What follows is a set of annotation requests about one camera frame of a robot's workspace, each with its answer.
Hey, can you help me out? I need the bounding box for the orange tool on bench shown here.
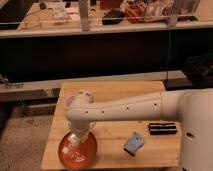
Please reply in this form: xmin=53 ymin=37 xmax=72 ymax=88
xmin=125 ymin=4 xmax=145 ymax=23

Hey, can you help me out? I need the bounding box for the blue sponge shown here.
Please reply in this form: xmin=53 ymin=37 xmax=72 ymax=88
xmin=123 ymin=132 xmax=145 ymax=156

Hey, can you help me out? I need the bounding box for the black bag on bench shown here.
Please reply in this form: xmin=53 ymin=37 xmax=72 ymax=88
xmin=102 ymin=10 xmax=125 ymax=25

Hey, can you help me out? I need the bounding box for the translucent plastic cup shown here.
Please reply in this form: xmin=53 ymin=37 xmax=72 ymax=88
xmin=64 ymin=96 xmax=74 ymax=108

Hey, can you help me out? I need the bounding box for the black rectangular block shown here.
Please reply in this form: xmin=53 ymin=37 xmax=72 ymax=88
xmin=148 ymin=123 xmax=177 ymax=135

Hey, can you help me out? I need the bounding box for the grey metal post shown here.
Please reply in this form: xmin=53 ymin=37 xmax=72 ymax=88
xmin=79 ymin=0 xmax=89 ymax=31

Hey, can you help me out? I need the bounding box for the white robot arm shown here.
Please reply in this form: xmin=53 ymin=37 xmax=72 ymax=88
xmin=65 ymin=88 xmax=213 ymax=171

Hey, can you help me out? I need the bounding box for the metal rail beam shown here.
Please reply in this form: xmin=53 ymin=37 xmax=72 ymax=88
xmin=0 ymin=70 xmax=188 ymax=102

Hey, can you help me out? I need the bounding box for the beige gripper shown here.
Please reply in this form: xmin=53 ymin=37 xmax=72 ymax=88
xmin=68 ymin=127 xmax=90 ymax=146

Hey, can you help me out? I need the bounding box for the orange ceramic bowl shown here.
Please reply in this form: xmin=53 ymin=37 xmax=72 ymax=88
xmin=58 ymin=132 xmax=97 ymax=170

